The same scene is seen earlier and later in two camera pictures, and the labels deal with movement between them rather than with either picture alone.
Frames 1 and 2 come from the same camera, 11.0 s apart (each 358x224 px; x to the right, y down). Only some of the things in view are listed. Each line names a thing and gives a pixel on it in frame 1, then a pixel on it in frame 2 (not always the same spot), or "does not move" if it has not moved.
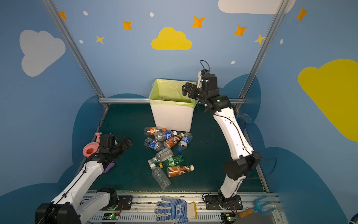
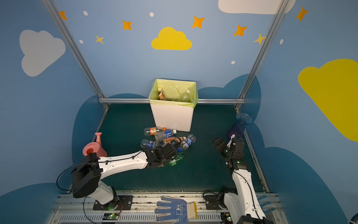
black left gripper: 121,144 -> 170,152
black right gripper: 193,91 -> 223,147
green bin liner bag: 170,92 does not move
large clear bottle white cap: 160,177 -> 187,97
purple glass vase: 243,120 does not move
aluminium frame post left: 75,51 does not move
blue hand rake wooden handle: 257,207 does not move
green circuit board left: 110,216 does not move
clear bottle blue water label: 161,136 does not move
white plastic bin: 175,118 does not move
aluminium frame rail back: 146,101 does not move
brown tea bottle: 175,171 -> 161,95
